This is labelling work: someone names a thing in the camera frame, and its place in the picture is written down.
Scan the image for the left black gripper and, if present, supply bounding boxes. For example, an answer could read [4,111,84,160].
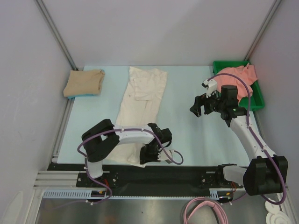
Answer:
[139,144,161,164]

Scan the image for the cream white t shirt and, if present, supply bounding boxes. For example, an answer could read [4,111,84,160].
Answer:
[107,67,168,168]

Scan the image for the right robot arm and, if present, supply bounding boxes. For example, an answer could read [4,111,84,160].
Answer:
[190,85,288,196]

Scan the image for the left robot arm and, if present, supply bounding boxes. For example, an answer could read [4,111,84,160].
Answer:
[80,119,173,187]

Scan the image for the green plastic bin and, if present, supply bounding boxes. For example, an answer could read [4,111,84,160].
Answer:
[213,61,265,111]

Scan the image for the pink t shirt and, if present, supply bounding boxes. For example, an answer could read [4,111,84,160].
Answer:
[214,63,257,102]

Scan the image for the folded tan t shirt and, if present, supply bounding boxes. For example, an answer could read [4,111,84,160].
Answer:
[63,69,106,97]

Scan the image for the white round plastic parts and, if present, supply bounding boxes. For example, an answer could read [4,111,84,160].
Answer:
[264,201,292,224]

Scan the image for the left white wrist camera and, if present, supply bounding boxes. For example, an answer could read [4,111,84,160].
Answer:
[157,150,173,164]

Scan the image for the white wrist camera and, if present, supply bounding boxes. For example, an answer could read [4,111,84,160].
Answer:
[202,79,217,98]
[157,150,173,164]

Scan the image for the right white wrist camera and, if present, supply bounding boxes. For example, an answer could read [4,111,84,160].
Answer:
[202,79,217,98]

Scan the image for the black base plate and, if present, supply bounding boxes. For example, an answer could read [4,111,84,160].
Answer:
[48,163,245,197]

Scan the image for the pink coiled cable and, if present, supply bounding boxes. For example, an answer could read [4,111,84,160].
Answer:
[183,197,229,224]

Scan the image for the slotted cable duct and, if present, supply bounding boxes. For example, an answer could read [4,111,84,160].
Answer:
[43,189,107,199]

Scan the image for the aluminium frame rail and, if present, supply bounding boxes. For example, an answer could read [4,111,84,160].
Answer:
[32,170,288,190]

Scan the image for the right aluminium corner post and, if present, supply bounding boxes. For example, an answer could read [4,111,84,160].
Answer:
[243,0,284,61]

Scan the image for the aluminium corner post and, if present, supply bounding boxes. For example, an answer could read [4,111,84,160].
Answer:
[243,0,284,61]
[34,0,78,70]

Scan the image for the left aluminium corner post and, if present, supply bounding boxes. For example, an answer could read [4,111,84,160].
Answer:
[34,0,78,70]

